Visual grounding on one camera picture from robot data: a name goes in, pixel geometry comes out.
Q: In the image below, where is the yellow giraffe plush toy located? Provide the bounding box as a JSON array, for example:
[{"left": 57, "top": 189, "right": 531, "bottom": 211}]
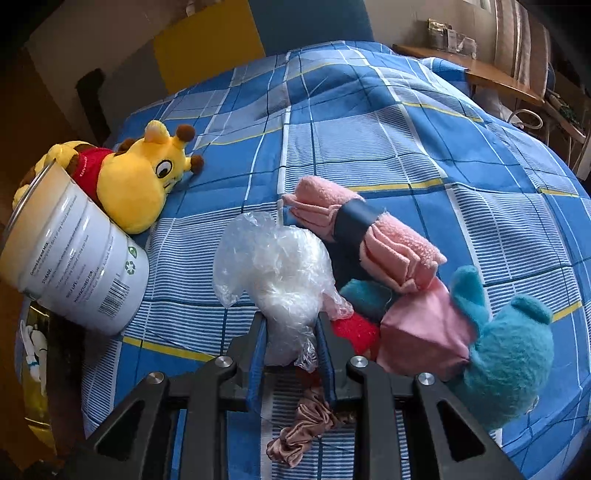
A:
[{"left": 12, "top": 120, "right": 204, "bottom": 235}]

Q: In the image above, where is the white protein powder can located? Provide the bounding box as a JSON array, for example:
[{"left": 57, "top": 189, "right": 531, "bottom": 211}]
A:
[{"left": 1, "top": 163, "right": 149, "bottom": 336}]

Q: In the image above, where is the clear desk organizer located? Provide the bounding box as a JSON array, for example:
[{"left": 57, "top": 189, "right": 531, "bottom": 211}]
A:
[{"left": 427, "top": 19, "right": 478, "bottom": 59}]

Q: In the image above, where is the wooden desk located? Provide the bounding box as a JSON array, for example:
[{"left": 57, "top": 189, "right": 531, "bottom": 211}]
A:
[{"left": 393, "top": 44, "right": 586, "bottom": 145}]

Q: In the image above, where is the brown satin scrunchie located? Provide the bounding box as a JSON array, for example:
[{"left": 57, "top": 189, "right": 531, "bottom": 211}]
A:
[{"left": 266, "top": 387, "right": 356, "bottom": 468}]

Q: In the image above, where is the white knit gloves bundle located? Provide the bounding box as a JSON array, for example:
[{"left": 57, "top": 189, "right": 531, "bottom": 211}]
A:
[{"left": 20, "top": 321, "right": 48, "bottom": 397}]

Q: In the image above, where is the teal plush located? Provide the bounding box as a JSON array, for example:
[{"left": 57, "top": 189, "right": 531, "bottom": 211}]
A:
[{"left": 341, "top": 266, "right": 554, "bottom": 431}]

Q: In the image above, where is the blue plaid bedspread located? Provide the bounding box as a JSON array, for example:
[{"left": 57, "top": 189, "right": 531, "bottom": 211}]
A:
[{"left": 81, "top": 41, "right": 590, "bottom": 479}]

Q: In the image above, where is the pink curtain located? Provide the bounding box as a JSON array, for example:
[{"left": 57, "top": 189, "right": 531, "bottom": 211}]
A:
[{"left": 494, "top": 0, "right": 551, "bottom": 97}]

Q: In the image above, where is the colour block headboard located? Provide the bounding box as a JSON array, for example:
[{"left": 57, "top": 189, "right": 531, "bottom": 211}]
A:
[{"left": 97, "top": 1, "right": 374, "bottom": 135}]

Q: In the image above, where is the pink towel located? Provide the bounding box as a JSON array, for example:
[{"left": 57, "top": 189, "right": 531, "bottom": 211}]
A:
[{"left": 283, "top": 176, "right": 447, "bottom": 294}]

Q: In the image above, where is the gold tray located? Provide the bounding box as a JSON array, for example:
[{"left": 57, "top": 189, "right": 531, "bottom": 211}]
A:
[{"left": 15, "top": 299, "right": 57, "bottom": 454}]

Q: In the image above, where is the red knit hat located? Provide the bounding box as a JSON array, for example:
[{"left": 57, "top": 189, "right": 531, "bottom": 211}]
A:
[{"left": 332, "top": 312, "right": 380, "bottom": 361}]

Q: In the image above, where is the clear plastic bag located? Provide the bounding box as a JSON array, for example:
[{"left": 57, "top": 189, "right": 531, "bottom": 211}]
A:
[{"left": 212, "top": 212, "right": 353, "bottom": 373}]

